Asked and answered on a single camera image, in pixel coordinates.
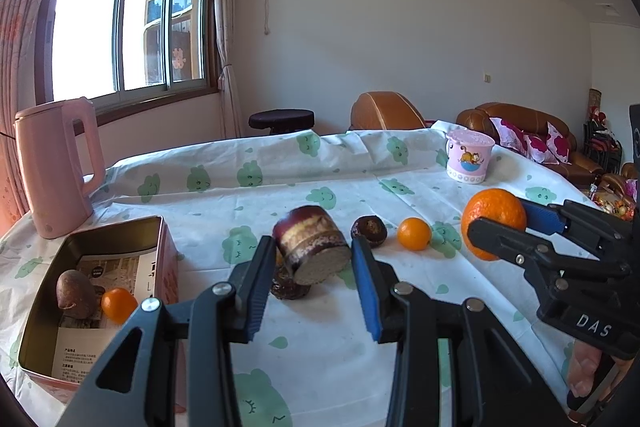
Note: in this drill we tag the colourful snack tray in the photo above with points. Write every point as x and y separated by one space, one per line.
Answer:
612 204

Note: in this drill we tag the sliding glass window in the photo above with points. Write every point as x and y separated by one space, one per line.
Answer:
85 32

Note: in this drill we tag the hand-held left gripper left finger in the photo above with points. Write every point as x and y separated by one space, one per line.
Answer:
257 297

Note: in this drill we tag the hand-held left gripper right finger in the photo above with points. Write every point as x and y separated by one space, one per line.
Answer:
367 292

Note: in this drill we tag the brown kiwi fruit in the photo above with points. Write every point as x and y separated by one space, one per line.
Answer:
75 292

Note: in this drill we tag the pink metal tin box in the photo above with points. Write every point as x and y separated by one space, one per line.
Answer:
45 307

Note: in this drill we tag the cream curtain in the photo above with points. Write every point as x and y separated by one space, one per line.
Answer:
226 32

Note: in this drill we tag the printed paper sheet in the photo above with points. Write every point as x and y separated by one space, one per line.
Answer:
120 272

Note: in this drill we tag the person's right hand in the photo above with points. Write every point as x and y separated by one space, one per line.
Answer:
585 369

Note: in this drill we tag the pink electric kettle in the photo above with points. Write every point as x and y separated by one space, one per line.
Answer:
55 167

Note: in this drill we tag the dark water chestnut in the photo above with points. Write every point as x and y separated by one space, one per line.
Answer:
369 229
287 289

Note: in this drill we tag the large orange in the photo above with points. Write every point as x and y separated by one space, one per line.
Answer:
492 207

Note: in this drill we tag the pink floral curtain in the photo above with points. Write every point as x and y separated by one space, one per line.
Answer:
20 57

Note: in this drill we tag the brown leather armchair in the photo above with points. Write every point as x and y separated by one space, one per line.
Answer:
385 109

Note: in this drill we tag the white air conditioner pipe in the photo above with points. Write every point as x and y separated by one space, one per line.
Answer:
267 7

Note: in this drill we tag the dark round stool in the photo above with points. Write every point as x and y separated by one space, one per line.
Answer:
280 119

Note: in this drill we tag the pink cartoon cup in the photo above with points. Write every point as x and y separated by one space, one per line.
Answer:
467 162

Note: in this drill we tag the dark chair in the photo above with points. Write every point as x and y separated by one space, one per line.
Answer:
602 147

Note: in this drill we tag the small orange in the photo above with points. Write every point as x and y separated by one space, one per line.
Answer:
119 304
414 234

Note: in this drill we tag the pink floral cushion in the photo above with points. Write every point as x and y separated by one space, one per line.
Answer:
507 129
557 142
535 147

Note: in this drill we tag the brown leather sofa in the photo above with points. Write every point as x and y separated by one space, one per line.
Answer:
515 112

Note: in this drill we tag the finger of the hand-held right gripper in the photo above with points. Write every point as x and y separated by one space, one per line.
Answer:
542 217
500 239

